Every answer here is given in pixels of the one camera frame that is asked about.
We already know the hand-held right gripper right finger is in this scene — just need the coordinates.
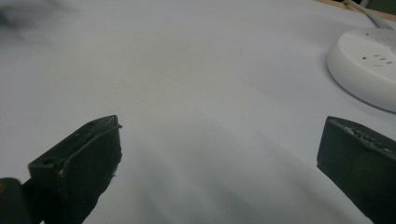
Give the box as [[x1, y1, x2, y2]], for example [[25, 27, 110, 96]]
[[316, 116, 396, 224]]

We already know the white round power strip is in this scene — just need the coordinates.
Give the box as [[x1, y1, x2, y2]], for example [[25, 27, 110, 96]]
[[326, 27, 396, 114]]

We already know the white power cable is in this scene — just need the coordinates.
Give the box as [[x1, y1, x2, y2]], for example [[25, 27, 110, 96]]
[[345, 0, 394, 31]]

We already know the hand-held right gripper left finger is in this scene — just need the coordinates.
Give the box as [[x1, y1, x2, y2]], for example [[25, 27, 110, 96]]
[[27, 114, 123, 224]]

